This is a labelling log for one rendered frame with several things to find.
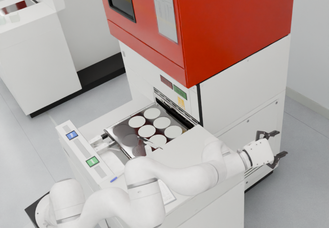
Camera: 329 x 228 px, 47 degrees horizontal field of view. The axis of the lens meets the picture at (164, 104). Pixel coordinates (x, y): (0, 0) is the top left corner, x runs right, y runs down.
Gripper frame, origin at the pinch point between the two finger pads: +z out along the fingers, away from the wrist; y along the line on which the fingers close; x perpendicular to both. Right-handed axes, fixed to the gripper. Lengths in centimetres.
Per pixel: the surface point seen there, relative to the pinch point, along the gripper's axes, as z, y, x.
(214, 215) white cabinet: -32, 31, -36
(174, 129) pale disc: -30, -12, -64
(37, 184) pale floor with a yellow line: -141, 3, -178
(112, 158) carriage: -68, -12, -59
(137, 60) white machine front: -32, -57, -92
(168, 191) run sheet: -49, 6, -23
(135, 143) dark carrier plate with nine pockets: -54, -14, -62
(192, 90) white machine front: -16, -30, -44
